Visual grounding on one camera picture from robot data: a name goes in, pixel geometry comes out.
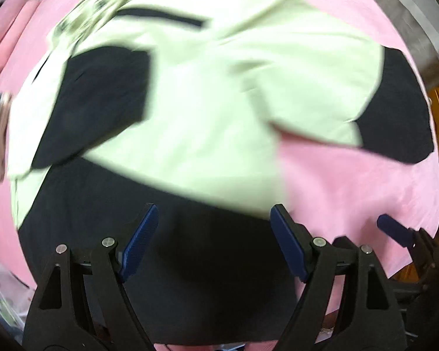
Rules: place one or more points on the pink folded quilt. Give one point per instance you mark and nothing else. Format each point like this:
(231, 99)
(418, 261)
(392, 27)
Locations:
(7, 44)

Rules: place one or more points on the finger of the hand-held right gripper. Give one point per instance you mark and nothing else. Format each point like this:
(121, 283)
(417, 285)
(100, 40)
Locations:
(391, 226)

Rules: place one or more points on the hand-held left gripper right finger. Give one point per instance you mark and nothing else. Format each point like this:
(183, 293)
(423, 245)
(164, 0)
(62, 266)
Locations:
(287, 241)

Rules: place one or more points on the floral patterned cloth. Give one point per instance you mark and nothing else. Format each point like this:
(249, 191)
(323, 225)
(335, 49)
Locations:
(3, 292)

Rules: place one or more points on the green and black jacket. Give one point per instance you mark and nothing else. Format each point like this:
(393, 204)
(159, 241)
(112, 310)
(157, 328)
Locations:
(205, 117)

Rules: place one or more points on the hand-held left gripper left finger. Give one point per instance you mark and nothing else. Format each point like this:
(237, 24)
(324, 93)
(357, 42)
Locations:
(139, 241)

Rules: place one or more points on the pink plush blanket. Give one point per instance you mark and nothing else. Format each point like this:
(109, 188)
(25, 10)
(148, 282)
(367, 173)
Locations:
(351, 190)

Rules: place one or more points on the grey curtain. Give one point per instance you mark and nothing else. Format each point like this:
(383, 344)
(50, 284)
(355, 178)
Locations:
(413, 14)

